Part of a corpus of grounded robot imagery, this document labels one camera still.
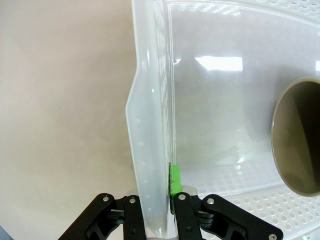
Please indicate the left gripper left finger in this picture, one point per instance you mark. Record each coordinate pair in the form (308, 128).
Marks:
(115, 217)

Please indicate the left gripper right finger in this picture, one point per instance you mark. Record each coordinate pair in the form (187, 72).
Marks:
(190, 215)

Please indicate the white perforated plastic basket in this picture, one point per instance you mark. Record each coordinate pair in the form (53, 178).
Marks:
(212, 100)

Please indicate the brown paper cup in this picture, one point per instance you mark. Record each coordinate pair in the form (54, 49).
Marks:
(300, 137)

